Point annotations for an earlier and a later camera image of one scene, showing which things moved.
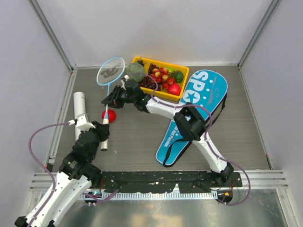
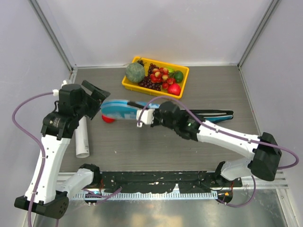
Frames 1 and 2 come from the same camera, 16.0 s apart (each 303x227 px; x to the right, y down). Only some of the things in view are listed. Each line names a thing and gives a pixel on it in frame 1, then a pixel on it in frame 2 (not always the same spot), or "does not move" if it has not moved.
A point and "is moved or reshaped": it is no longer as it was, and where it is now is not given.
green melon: [135, 71] does not move
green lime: [179, 76] does not move
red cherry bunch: [160, 75] does not move
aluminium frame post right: [274, 4] does not move
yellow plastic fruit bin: [163, 93] does not move
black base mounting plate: [145, 181] does not move
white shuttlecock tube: [79, 109] is moved or reshaped
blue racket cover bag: [207, 91] to [127, 109]
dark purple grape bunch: [146, 82] does not move
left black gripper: [98, 127] to [97, 96]
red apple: [174, 89] does not move
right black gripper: [112, 100] to [155, 123]
